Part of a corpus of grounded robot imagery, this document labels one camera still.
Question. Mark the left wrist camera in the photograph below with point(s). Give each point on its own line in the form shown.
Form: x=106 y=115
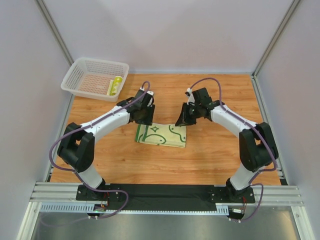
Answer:
x=144 y=101

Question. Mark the left aluminium frame post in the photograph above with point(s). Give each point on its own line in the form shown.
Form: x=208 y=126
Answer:
x=54 y=30

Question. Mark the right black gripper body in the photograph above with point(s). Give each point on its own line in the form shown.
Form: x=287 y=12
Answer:
x=188 y=113

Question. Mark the aluminium front rail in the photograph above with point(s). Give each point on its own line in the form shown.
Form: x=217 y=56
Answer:
x=273 y=195

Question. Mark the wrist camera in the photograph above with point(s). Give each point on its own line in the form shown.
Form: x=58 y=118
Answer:
x=144 y=101
x=201 y=96

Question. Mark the black cloth strip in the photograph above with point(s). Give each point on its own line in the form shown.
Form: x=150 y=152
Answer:
x=166 y=197

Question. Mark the yellow-green crocodile towel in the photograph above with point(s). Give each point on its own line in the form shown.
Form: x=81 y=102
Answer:
x=114 y=86

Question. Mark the right aluminium frame post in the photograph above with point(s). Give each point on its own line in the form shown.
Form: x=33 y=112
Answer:
x=276 y=36

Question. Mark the white plastic mesh basket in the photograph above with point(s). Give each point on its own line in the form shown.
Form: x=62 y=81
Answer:
x=90 y=78

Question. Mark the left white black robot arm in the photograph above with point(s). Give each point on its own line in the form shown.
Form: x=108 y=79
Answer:
x=77 y=148

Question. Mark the grey slotted cable duct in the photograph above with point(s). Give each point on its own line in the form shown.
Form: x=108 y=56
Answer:
x=89 y=208

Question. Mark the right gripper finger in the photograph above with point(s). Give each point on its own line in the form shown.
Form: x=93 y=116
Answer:
x=181 y=121
x=189 y=123

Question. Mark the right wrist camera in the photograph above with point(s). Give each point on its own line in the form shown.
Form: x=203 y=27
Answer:
x=201 y=96

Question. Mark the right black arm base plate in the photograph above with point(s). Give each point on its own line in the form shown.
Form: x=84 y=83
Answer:
x=221 y=194

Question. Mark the aluminium frame post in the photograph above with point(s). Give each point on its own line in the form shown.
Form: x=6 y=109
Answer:
x=276 y=36
x=54 y=30

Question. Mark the dark green patterned towel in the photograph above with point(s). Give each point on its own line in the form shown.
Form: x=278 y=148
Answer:
x=167 y=135

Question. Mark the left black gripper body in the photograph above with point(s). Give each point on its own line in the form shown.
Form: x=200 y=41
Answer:
x=145 y=114

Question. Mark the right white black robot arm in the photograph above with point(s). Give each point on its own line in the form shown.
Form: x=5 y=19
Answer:
x=257 y=148

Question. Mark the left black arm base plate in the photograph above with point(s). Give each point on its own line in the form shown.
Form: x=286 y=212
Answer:
x=85 y=194

